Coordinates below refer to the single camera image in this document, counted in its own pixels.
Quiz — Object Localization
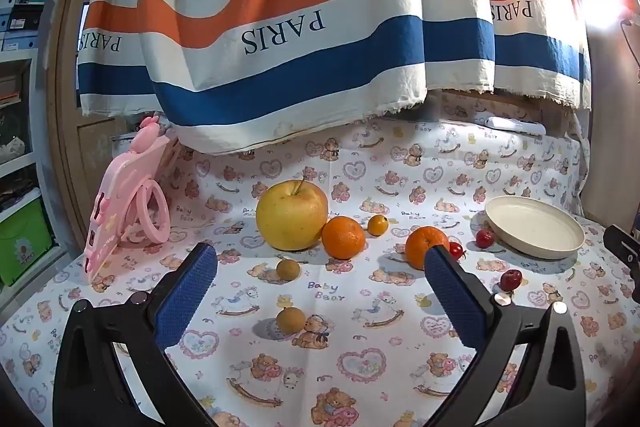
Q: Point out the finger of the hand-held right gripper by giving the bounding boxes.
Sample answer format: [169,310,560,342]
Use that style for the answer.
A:
[603,224,640,268]

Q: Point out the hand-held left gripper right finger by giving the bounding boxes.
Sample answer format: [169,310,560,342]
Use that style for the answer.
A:
[424,246,586,427]

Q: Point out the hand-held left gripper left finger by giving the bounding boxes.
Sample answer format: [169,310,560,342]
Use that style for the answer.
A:
[52,243,218,427]

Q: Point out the orange mandarin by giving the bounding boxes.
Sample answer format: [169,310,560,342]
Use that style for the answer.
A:
[321,216,367,260]
[405,226,451,270]

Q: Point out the cream round plate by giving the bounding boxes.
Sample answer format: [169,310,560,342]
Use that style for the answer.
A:
[485,195,586,260]

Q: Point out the brown longan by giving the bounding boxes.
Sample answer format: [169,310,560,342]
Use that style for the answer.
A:
[276,259,301,281]
[275,307,306,336]

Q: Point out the yellow apple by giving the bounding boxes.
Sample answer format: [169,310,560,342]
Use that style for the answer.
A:
[256,179,329,252]

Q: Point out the bear print tablecloth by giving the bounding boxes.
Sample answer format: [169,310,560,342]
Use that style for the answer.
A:
[0,107,640,427]

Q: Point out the white plastic device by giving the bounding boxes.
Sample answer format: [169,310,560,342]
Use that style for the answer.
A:
[472,111,547,138]

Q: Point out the green storage bin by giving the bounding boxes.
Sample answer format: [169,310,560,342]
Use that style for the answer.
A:
[0,199,55,285]

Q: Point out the white shelf unit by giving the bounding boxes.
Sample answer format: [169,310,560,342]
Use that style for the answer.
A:
[0,49,57,288]

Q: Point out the bright clip lamp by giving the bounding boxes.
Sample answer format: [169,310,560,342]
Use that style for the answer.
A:
[575,0,636,32]

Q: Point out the stack of storage boxes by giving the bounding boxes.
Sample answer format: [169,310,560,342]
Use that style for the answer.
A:
[0,0,56,52]

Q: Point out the pink plastic toy with ring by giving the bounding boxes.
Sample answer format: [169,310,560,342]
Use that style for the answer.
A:
[84,116,183,284]

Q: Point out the wooden door frame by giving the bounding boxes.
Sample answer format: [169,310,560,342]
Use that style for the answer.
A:
[52,0,131,253]

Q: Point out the black lamp cable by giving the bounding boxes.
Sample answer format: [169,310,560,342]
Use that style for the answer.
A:
[620,19,640,82]

